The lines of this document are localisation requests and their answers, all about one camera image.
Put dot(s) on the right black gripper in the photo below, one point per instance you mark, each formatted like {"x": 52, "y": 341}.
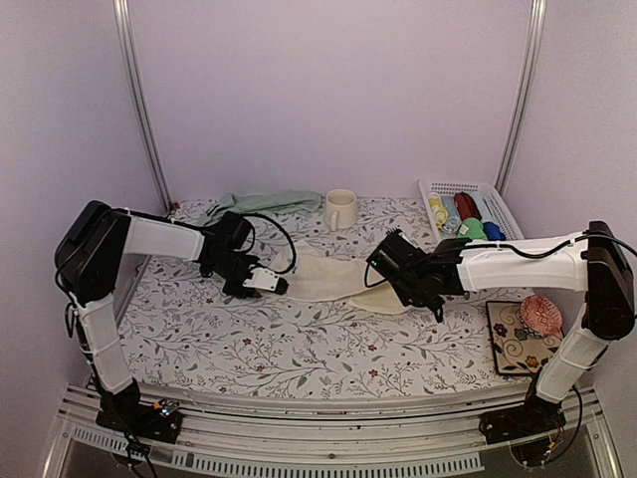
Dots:
{"x": 400, "y": 293}

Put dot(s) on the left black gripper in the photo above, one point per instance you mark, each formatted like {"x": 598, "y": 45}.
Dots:
{"x": 231, "y": 291}

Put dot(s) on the cream white towel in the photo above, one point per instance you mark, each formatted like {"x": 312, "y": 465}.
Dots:
{"x": 318, "y": 278}

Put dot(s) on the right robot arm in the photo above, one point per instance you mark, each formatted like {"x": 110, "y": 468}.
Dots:
{"x": 592, "y": 262}

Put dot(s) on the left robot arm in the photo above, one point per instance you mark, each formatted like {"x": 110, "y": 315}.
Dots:
{"x": 87, "y": 265}

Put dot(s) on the mint green towel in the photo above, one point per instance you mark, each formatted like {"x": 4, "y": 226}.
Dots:
{"x": 269, "y": 204}

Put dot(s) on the light blue rolled towel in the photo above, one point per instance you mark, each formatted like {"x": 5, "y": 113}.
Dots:
{"x": 453, "y": 222}

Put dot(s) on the yellow rolled towel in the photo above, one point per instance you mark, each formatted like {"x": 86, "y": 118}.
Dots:
{"x": 438, "y": 209}

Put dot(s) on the green rolled towel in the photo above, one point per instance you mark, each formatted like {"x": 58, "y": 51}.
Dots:
{"x": 472, "y": 228}

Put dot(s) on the floral table mat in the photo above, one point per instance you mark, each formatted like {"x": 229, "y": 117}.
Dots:
{"x": 181, "y": 330}

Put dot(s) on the red rolled towel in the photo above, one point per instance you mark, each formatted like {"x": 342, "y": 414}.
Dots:
{"x": 466, "y": 206}

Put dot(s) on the white plastic basket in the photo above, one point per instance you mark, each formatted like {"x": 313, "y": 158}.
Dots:
{"x": 490, "y": 203}

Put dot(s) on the cream ceramic mug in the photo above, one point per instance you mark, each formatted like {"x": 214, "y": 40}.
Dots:
{"x": 340, "y": 209}

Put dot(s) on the floral square plate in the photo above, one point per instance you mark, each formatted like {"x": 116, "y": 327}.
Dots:
{"x": 517, "y": 349}

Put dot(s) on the red patterned bowl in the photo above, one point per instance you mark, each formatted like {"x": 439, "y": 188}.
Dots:
{"x": 541, "y": 316}

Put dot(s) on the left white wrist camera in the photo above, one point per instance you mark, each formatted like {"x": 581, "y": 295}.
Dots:
{"x": 265, "y": 279}

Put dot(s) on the aluminium front rail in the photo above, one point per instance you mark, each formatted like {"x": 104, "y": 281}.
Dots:
{"x": 428, "y": 436}

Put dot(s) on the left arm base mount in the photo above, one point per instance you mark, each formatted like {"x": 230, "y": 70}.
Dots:
{"x": 160, "y": 421}

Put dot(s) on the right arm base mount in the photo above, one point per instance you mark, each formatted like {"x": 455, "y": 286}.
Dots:
{"x": 534, "y": 416}

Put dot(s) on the left aluminium frame post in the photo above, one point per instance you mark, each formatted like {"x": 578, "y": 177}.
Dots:
{"x": 124, "y": 29}

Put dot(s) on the aluminium frame post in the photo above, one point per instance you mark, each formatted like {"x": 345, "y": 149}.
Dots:
{"x": 124, "y": 29}
{"x": 529, "y": 64}

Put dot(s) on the right aluminium frame post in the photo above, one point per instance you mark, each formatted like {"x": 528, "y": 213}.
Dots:
{"x": 529, "y": 64}

